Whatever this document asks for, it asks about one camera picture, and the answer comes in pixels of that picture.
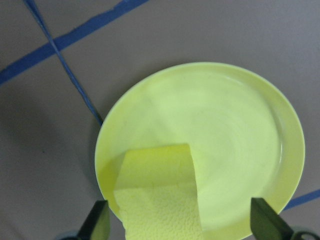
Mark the yellow foam block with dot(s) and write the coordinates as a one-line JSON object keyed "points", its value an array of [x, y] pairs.
{"points": [[160, 200]]}

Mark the yellow round plate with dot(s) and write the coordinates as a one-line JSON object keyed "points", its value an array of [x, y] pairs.
{"points": [[225, 120]]}

